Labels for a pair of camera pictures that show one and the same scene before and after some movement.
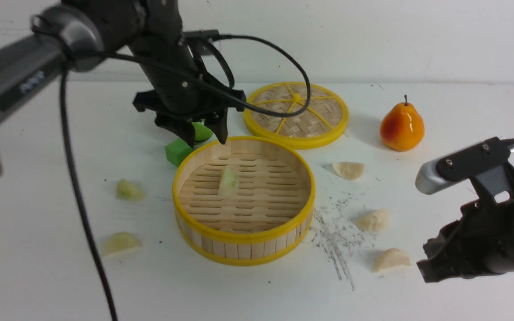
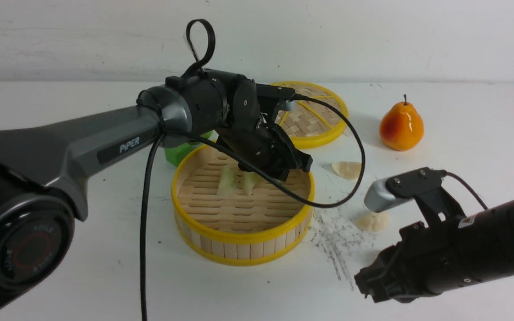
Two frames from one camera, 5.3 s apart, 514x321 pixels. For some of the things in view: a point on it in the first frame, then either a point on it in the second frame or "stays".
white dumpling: [376, 221] stays
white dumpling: [350, 170] stays
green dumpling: [121, 241] to [250, 179]
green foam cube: [176, 150] stays
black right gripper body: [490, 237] to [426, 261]
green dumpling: [230, 182] stays
